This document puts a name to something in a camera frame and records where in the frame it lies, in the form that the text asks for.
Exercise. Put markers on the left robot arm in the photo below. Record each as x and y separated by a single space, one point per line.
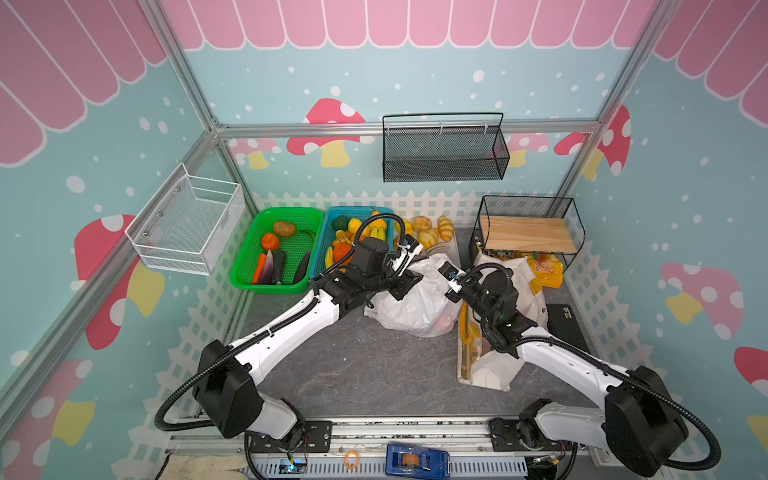
223 393

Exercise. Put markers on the croissant bread centre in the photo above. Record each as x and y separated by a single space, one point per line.
428 238

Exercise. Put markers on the white plastic grocery bag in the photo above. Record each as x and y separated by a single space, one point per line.
425 311

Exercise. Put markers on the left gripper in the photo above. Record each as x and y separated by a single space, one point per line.
406 280

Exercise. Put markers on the brown potato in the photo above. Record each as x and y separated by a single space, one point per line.
284 229

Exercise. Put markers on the black flat box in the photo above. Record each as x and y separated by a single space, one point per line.
563 323

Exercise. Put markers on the yellow snack package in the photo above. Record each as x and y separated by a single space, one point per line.
548 269

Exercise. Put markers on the dark purple eggplant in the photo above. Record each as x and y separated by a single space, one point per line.
280 260

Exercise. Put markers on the yellow lemon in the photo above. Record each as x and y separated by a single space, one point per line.
354 225

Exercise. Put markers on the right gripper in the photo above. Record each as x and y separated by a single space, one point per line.
459 285

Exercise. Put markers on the orange carrot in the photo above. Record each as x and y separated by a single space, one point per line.
259 269

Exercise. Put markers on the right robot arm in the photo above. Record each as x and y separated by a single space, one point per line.
633 417

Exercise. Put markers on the white wire wall basket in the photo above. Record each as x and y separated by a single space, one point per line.
185 226

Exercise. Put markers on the black wire shelf wooden board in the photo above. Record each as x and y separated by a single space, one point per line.
508 224

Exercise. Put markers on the orange bell pepper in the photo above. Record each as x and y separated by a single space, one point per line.
270 242

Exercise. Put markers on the green avocado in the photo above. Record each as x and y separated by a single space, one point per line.
340 223

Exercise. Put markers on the bread roll right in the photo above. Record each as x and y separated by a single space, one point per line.
446 228

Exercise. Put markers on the round bread bun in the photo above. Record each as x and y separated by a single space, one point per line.
420 223

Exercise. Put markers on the black mesh wall basket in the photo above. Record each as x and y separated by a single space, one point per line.
441 147

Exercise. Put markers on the orange fruit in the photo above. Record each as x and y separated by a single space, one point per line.
340 251

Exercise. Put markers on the blue device on rail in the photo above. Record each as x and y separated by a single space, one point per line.
417 462

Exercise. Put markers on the white tote bag yellow handles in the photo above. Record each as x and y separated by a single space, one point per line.
479 364

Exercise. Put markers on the green plastic basket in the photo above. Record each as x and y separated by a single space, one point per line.
308 222

